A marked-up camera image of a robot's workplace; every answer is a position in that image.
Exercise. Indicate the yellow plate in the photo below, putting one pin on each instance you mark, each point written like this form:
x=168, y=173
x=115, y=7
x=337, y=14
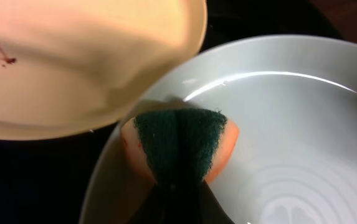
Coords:
x=71, y=66

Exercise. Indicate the mint plate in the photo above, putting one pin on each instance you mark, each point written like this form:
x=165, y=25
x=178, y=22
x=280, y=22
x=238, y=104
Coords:
x=294, y=99

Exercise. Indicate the green yellow sponge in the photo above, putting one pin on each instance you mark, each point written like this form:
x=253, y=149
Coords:
x=179, y=146

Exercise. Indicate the black round tray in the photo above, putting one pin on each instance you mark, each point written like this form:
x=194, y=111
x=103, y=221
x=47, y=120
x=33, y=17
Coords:
x=45, y=181

